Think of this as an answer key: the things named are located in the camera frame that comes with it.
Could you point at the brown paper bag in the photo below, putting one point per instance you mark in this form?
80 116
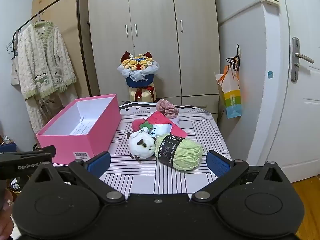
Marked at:
37 112

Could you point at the pink cardboard box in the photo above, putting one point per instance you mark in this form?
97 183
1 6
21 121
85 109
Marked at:
62 147

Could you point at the striped cloth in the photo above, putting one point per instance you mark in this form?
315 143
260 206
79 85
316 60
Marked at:
150 180

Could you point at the light wooden cupboard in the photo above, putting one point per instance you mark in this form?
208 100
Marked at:
65 5

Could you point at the red paper envelope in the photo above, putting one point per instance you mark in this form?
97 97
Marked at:
178 130

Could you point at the white blue tissue pack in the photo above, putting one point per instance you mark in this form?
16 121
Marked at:
162 129

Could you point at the red plush with green leaf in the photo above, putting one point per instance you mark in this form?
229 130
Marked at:
136 125

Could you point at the green yarn skein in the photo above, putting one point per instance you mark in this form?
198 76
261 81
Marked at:
182 157

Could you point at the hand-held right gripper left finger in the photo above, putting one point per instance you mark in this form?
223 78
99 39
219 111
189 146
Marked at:
100 163

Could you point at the beige wardrobe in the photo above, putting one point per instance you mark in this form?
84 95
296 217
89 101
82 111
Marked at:
155 17

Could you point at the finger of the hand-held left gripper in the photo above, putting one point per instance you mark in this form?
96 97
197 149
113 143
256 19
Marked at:
25 167
7 148

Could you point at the cream tote bag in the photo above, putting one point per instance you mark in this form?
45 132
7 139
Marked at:
15 72

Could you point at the white panda plush toy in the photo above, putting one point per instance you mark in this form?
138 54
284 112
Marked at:
140 145

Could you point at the person's left hand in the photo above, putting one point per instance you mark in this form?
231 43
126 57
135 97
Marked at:
5 220

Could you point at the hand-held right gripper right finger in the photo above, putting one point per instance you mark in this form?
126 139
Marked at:
217 163

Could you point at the colourful paper bag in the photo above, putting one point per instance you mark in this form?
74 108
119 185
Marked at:
232 102

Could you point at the cream fluffy robe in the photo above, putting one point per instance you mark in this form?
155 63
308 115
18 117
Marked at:
42 55

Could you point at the blue sticker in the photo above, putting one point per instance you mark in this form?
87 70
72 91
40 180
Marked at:
270 75

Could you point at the pink floral scrunchie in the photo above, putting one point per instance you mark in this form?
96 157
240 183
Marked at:
167 108

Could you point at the flower bouquet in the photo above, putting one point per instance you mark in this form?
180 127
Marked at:
138 80

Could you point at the white paper sheet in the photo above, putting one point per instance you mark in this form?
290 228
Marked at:
83 128

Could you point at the cream fleece robe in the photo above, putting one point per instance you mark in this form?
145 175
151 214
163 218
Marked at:
80 17

